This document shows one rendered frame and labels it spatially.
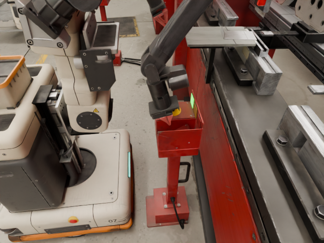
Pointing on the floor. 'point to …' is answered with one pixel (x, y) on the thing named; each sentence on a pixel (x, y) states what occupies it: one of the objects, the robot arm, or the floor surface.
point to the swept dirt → (195, 184)
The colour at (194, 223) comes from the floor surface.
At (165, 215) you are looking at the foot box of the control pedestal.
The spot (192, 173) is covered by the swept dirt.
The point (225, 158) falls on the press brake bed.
